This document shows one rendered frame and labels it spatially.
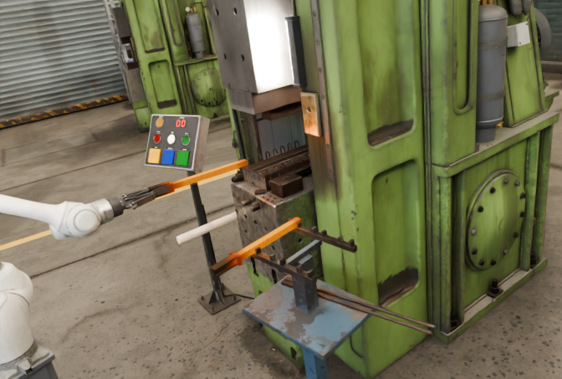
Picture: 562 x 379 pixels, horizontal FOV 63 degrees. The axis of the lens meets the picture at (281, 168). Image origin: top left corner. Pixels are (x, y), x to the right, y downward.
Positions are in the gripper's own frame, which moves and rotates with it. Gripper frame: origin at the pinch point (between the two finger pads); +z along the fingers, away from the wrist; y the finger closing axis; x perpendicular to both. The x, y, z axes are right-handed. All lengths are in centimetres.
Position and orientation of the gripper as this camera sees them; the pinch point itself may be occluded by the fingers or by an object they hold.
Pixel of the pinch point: (160, 190)
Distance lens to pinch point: 191.0
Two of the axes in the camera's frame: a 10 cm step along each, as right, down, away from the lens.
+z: 8.1, -3.3, 4.9
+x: -1.4, -9.2, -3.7
